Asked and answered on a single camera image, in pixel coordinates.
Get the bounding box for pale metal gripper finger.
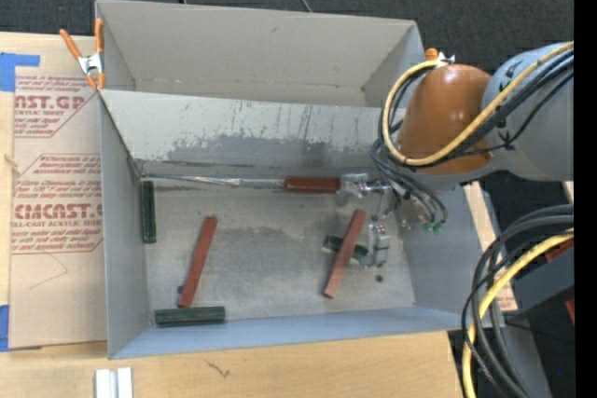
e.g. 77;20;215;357
357;222;393;269
335;172;369;207

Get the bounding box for red-brown flat block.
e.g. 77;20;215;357
284;176;342;194
322;208;368;300
177;215;219;309

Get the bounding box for dark green flat block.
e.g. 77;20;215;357
141;180;158;245
154;305;227;327
323;234;370;259

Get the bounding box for grey metal bin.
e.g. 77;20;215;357
94;0;492;361

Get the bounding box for brown cardboard board red print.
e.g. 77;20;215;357
0;31;109;351

